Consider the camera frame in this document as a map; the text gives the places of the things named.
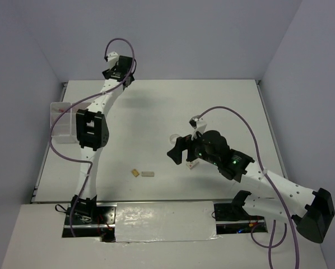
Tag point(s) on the clear tape roll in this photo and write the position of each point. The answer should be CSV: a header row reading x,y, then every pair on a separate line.
x,y
173,138

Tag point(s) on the white compartment box left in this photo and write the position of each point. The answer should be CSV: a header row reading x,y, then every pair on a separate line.
x,y
63,129

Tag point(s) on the yellow eraser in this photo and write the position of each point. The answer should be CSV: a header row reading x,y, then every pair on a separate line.
x,y
135,172

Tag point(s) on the white taped cover panel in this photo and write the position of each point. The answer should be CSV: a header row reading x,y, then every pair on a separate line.
x,y
165,222

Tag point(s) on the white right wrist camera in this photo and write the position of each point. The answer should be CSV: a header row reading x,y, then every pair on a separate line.
x,y
199,125

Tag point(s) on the grey eraser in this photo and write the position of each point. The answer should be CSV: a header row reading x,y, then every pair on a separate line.
x,y
147,174

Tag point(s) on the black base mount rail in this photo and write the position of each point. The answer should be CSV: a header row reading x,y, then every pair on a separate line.
x,y
103,227

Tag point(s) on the white red small box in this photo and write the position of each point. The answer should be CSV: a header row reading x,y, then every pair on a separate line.
x,y
192,164

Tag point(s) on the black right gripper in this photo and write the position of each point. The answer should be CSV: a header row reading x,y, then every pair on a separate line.
x,y
176,152

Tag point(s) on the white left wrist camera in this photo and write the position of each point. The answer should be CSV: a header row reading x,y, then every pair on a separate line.
x,y
111,59

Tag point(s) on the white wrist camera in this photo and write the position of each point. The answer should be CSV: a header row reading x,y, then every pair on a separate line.
x,y
199,125
111,59

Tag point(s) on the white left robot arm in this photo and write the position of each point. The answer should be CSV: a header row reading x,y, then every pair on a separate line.
x,y
93,134

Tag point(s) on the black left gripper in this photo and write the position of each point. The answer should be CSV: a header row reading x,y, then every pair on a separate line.
x,y
106,71

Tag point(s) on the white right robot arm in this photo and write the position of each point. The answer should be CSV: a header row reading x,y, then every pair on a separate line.
x,y
262,193

